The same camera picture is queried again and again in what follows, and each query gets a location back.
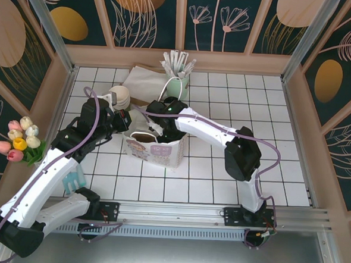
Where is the white printed paper bag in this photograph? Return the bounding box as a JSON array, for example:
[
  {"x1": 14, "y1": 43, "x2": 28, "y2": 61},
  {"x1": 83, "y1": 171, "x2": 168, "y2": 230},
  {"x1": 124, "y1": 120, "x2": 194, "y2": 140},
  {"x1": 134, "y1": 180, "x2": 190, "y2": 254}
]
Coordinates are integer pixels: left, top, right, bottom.
[{"x1": 121, "y1": 74, "x2": 193, "y2": 170}]

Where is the paper straw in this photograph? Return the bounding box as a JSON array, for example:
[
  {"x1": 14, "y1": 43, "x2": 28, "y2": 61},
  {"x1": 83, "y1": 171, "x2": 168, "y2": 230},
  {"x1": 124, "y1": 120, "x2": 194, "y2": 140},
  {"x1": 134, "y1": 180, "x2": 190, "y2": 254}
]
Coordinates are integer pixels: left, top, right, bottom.
[
  {"x1": 175, "y1": 51, "x2": 186, "y2": 76},
  {"x1": 159, "y1": 60, "x2": 173, "y2": 77},
  {"x1": 181, "y1": 59, "x2": 198, "y2": 80},
  {"x1": 163, "y1": 52, "x2": 177, "y2": 77},
  {"x1": 181, "y1": 52, "x2": 190, "y2": 75},
  {"x1": 169, "y1": 49, "x2": 181, "y2": 77}
]

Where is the stack of paper cups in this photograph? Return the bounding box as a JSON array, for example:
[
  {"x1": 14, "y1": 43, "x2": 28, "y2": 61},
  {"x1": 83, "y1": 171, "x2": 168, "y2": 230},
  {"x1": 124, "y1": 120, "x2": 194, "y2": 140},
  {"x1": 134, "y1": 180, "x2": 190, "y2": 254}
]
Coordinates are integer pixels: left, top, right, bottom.
[{"x1": 108, "y1": 84, "x2": 131, "y2": 108}]

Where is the brown kraft paper stack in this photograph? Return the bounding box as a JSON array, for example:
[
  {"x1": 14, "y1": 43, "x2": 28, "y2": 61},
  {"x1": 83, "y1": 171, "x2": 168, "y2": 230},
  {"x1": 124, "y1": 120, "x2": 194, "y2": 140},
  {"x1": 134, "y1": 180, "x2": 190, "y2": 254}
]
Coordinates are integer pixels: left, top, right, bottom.
[{"x1": 130, "y1": 62, "x2": 170, "y2": 108}]

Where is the pale green straw holder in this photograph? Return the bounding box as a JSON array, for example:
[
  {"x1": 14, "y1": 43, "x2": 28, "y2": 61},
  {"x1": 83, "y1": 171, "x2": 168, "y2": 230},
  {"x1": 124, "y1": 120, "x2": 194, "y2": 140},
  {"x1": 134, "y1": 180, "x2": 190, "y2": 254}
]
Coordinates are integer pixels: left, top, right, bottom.
[{"x1": 164, "y1": 72, "x2": 192, "y2": 101}]

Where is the teal toy rake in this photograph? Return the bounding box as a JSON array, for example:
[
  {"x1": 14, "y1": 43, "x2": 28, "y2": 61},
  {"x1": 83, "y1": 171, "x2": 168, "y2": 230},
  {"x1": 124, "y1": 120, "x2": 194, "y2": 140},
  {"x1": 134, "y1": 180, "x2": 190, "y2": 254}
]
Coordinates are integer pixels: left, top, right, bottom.
[{"x1": 74, "y1": 164, "x2": 87, "y2": 188}]

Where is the white artificial tulip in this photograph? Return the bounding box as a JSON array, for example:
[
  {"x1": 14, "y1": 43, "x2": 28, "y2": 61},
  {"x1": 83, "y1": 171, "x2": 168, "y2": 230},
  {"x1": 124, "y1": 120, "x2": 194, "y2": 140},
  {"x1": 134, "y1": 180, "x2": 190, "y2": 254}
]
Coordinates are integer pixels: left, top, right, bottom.
[
  {"x1": 19, "y1": 115, "x2": 33, "y2": 131},
  {"x1": 24, "y1": 124, "x2": 40, "y2": 138},
  {"x1": 25, "y1": 134, "x2": 42, "y2": 149},
  {"x1": 7, "y1": 129, "x2": 24, "y2": 141}
]

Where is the tulip bouquet in vase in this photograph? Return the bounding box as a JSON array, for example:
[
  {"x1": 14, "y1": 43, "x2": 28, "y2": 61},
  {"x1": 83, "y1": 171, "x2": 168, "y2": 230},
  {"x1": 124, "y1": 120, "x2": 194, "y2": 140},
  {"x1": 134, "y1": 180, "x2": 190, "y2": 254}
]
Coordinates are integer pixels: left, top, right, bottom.
[{"x1": 20, "y1": 138, "x2": 48, "y2": 168}]

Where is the yellow artificial tulip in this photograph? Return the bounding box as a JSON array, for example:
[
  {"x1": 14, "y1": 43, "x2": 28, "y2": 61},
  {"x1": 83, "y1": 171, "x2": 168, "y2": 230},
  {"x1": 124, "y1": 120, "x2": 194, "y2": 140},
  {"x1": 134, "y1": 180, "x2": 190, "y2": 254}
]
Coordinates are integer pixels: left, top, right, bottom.
[{"x1": 12, "y1": 136, "x2": 27, "y2": 152}]

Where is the steel sheet panel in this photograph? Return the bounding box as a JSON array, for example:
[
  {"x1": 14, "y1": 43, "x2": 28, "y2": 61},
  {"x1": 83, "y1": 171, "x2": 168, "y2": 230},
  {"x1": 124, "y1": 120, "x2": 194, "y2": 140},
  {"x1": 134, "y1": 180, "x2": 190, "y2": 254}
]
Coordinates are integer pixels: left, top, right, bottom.
[{"x1": 6, "y1": 228, "x2": 344, "y2": 263}]

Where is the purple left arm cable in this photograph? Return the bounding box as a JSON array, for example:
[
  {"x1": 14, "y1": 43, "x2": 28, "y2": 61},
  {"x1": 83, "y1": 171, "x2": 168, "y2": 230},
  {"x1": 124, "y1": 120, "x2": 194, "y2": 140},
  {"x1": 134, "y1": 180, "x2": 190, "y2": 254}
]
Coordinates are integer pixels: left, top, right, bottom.
[{"x1": 0, "y1": 82, "x2": 131, "y2": 263}]

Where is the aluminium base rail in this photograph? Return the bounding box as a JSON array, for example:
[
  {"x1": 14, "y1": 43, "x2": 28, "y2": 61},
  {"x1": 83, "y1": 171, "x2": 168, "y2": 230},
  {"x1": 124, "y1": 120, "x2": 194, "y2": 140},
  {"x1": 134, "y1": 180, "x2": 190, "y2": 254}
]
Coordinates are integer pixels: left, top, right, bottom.
[{"x1": 48, "y1": 191, "x2": 334, "y2": 237}]

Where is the aluminium frame post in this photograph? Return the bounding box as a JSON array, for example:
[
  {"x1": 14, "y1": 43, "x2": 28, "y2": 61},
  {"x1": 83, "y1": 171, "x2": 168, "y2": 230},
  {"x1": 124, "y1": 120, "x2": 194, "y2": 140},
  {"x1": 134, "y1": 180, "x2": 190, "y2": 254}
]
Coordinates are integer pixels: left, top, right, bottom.
[
  {"x1": 281, "y1": 0, "x2": 342, "y2": 85},
  {"x1": 14, "y1": 0, "x2": 83, "y2": 76}
]

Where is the grey slotted cable duct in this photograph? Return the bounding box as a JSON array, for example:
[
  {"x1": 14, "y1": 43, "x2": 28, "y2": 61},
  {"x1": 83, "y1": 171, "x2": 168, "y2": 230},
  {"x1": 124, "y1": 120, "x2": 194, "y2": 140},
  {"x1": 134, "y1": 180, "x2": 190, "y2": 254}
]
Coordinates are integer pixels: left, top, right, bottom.
[{"x1": 42, "y1": 220, "x2": 247, "y2": 246}]

